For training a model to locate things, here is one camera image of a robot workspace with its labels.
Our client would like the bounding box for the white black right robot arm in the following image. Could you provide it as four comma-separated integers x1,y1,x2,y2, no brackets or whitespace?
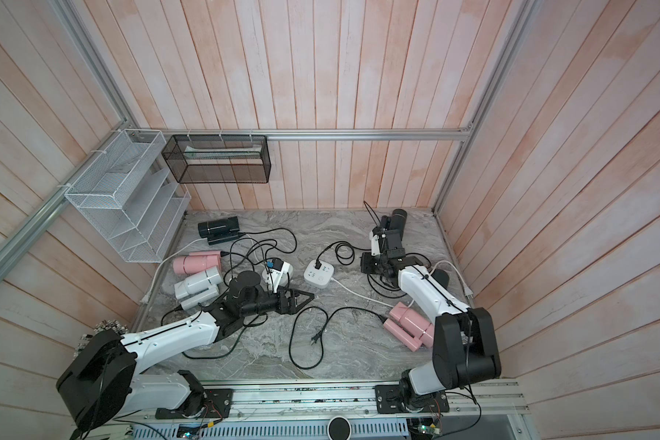
361,227,502,397

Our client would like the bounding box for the dark green dryer far right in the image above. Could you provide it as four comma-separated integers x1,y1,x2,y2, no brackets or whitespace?
379,208,408,239

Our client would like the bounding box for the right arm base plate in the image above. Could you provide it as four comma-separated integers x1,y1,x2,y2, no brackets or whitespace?
374,379,449,414

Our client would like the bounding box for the pink folded hair dryer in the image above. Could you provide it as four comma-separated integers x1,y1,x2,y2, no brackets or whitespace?
172,250,222,275

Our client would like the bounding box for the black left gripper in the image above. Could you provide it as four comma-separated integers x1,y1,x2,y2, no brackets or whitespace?
242,284,315,317

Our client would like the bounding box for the black mesh wall basket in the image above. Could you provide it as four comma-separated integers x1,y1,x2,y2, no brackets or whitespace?
162,134,271,184

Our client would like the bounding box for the white square power strip left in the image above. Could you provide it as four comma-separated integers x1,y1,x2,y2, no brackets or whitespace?
262,259,295,290

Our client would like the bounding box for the red pencil cup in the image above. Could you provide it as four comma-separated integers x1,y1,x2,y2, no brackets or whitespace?
74,320,128,357

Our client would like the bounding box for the white hair dryer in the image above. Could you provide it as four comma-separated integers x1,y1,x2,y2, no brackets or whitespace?
174,267,223,311

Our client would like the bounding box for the round black white knob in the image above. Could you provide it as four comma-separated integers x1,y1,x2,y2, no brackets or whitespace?
326,416,352,440

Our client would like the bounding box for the white cable right strip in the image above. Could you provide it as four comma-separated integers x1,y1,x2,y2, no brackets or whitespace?
329,259,474,312

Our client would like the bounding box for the white wire mesh shelf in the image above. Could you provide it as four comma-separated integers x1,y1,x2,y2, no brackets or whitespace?
65,129,191,263

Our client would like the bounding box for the white square power strip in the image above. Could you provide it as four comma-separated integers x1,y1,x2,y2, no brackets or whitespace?
304,260,335,289
262,259,295,290

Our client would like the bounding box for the pink hair dryer under arm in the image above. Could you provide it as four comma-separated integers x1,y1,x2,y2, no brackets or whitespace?
383,302,435,352

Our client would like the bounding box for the black cord of pink dryer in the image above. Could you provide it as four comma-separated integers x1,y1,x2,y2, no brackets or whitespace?
219,241,279,290

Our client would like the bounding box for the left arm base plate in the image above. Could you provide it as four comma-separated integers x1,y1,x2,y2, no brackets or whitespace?
155,370,234,420

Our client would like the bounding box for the dark green unfolded hair dryer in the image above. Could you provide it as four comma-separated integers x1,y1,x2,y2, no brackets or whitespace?
432,269,450,291

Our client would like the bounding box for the black cord front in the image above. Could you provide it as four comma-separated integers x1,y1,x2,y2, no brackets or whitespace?
288,305,389,370

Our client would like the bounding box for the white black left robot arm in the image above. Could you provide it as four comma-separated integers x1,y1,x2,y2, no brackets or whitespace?
56,271,315,436

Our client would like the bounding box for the white square power strip right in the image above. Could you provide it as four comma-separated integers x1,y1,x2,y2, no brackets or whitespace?
304,260,335,289

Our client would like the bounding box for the dark green folded hair dryer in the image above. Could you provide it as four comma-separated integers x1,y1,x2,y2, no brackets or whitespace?
197,216,243,246

